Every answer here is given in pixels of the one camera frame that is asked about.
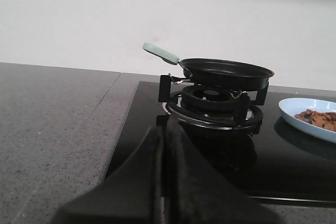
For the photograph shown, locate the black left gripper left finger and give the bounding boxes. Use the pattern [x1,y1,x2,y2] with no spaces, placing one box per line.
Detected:
[51,127,163,223]

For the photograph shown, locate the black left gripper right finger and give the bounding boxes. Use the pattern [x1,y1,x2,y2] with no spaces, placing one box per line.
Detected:
[164,115,284,223]

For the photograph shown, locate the black frying pan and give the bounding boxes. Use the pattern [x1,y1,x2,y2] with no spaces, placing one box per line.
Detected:
[142,42,274,91]

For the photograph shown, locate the light blue plate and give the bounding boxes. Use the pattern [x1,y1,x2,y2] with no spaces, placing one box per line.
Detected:
[278,98,335,143]

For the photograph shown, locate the brown meat slices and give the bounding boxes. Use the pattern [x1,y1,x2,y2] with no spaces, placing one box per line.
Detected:
[295,109,335,132]

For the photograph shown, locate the left-side burner with pan support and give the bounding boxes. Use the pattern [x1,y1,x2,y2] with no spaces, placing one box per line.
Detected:
[158,74,269,134]

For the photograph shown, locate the black glass gas cooktop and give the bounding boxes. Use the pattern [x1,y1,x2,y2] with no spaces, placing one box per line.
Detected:
[106,81,335,207]

